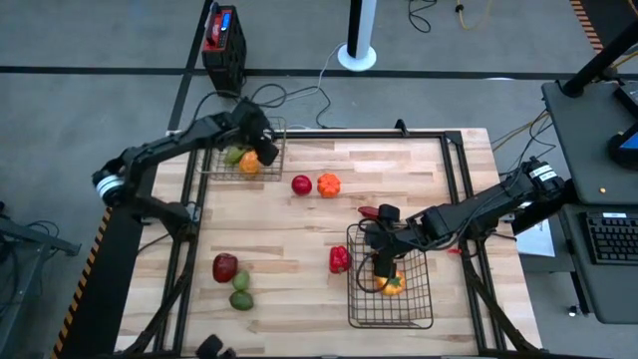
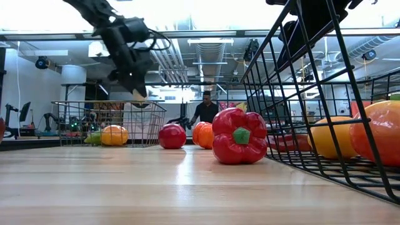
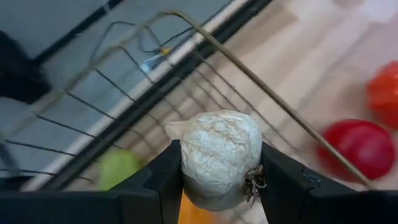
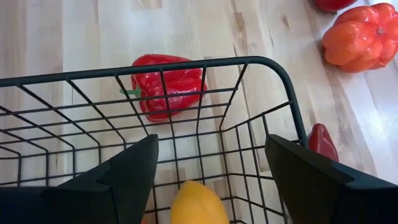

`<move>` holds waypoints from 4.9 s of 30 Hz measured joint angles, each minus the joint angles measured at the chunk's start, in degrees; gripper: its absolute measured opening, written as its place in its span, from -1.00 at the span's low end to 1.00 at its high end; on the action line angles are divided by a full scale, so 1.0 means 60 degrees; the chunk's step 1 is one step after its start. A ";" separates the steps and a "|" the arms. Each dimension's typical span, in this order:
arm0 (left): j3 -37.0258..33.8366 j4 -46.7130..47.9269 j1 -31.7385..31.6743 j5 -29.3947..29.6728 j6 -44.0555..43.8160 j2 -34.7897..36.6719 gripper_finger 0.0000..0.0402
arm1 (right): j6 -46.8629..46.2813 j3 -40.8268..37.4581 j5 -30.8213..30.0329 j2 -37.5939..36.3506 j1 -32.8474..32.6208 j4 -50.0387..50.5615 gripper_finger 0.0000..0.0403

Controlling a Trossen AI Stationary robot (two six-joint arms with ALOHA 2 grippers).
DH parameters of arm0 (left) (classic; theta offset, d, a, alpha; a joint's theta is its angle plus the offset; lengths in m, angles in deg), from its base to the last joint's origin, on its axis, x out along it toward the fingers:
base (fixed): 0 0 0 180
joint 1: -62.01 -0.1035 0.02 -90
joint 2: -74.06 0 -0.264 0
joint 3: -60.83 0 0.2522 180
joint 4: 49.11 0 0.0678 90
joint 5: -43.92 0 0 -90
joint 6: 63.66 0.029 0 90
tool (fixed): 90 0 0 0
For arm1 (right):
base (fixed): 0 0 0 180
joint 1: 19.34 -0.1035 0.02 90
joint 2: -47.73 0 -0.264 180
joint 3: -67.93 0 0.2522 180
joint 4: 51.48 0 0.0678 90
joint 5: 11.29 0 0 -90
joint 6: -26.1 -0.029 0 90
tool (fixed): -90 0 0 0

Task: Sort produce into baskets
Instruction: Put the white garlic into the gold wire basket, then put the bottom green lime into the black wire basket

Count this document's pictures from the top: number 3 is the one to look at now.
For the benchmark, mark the orange ribbed pumpkin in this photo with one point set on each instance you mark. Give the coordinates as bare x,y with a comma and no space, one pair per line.
385,93

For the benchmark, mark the black aluminium rig frame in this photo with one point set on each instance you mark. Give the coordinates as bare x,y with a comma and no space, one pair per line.
155,94

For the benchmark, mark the green cucumber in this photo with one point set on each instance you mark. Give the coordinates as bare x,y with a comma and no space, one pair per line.
118,168

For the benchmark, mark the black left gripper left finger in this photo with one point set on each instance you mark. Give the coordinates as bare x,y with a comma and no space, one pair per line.
93,208

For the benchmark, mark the red tomato green calyx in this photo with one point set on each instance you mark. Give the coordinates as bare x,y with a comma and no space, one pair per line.
357,149

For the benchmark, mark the orange yellow bell pepper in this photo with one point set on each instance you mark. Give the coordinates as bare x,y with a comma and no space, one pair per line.
191,214

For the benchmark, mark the white garlic bulb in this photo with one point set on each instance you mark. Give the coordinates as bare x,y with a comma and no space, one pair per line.
217,149

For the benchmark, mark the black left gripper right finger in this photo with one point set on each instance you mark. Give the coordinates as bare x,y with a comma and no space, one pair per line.
326,205

